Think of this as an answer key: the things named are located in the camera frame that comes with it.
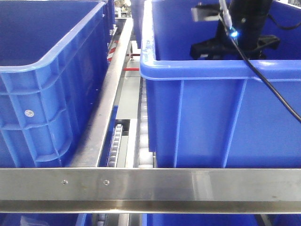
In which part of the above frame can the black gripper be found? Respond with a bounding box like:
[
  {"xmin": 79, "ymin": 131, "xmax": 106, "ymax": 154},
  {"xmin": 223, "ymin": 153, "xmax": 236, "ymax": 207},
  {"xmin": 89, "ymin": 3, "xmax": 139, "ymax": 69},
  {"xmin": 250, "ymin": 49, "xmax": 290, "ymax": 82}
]
[{"xmin": 190, "ymin": 0, "xmax": 280, "ymax": 60}]

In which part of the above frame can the steel front shelf bar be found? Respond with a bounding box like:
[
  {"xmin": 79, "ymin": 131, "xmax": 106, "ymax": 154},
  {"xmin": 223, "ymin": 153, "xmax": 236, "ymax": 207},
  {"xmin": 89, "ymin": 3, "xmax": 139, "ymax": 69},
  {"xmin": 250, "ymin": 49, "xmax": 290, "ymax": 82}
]
[{"xmin": 0, "ymin": 167, "xmax": 301, "ymax": 214}]

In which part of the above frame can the large blue crate right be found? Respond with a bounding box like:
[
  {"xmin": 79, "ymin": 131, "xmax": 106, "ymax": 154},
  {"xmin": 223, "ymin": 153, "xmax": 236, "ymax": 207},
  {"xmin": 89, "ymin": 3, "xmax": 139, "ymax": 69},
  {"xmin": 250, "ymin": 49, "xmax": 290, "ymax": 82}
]
[{"xmin": 140, "ymin": 0, "xmax": 301, "ymax": 168}]

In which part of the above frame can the large blue crate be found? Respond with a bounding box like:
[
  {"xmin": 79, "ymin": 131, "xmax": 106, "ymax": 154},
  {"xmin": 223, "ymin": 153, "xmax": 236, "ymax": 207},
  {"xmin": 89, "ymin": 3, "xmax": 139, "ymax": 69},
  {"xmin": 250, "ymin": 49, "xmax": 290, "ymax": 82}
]
[
  {"xmin": 140, "ymin": 0, "xmax": 301, "ymax": 168},
  {"xmin": 0, "ymin": 0, "xmax": 108, "ymax": 168}
]

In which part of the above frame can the roller conveyor track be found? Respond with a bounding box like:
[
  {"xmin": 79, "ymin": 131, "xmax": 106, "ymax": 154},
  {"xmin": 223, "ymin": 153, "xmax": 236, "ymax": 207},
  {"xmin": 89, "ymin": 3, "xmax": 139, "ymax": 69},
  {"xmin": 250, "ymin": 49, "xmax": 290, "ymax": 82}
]
[{"xmin": 107, "ymin": 119, "xmax": 130, "ymax": 168}]

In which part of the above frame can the large blue crate left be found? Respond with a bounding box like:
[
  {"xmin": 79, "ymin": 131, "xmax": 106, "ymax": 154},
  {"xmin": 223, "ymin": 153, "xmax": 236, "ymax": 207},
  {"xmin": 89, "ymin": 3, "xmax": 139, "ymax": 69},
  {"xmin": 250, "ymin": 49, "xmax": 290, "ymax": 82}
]
[{"xmin": 0, "ymin": 0, "xmax": 108, "ymax": 168}]

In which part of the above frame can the black cable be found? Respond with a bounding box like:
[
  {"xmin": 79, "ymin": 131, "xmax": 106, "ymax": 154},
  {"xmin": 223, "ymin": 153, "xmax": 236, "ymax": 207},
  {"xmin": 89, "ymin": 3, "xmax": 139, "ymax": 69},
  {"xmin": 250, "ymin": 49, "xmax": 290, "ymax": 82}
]
[{"xmin": 217, "ymin": 0, "xmax": 301, "ymax": 123}]

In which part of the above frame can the steel divider rail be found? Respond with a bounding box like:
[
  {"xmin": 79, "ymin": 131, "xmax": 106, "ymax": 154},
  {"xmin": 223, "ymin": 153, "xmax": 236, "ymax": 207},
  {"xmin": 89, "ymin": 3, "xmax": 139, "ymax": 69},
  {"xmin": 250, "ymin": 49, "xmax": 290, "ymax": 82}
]
[{"xmin": 71, "ymin": 18, "xmax": 133, "ymax": 168}]

